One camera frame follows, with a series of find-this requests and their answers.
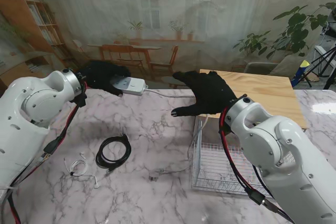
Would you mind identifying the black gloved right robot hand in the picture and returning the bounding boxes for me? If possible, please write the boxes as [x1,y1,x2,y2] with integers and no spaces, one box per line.
[170,70,237,117]

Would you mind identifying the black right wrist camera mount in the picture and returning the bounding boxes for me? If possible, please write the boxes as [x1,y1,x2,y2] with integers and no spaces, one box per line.
[219,123,237,137]

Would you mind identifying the arm red black cables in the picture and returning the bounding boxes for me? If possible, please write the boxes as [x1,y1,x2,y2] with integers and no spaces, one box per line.
[219,108,295,222]
[0,95,79,224]

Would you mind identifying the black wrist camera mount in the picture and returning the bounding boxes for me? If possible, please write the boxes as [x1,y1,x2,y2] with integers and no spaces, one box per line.
[219,123,237,137]
[69,87,88,108]

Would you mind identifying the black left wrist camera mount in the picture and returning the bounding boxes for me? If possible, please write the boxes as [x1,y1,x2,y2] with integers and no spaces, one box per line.
[69,87,88,108]

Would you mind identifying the right arm red black cables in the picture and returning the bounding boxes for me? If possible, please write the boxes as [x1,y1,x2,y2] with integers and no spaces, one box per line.
[219,108,295,222]

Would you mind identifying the white wire mesh drawer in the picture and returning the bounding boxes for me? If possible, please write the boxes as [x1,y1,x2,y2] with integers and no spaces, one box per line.
[190,119,276,196]

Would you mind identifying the white power strip with cord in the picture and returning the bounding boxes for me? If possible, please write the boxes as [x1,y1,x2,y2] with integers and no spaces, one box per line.
[110,75,211,183]

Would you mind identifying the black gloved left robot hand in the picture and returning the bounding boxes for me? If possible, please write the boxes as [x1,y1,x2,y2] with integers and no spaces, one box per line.
[76,60,132,98]

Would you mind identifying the printed room scene backdrop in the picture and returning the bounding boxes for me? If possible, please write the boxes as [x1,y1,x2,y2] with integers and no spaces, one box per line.
[0,0,336,90]

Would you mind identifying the yellow and blue object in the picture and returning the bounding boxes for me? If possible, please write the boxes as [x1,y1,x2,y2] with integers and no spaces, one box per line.
[290,60,313,88]

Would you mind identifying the black tripod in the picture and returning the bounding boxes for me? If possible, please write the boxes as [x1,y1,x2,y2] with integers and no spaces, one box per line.
[311,39,336,90]

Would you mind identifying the black coiled cable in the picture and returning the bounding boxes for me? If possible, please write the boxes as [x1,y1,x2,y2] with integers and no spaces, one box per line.
[95,133,132,177]

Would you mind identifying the white wired earphones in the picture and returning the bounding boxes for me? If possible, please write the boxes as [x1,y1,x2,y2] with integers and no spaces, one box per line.
[64,151,100,189]

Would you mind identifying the left arm red black cables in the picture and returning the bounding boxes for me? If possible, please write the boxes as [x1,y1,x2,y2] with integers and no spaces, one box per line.
[0,95,79,224]

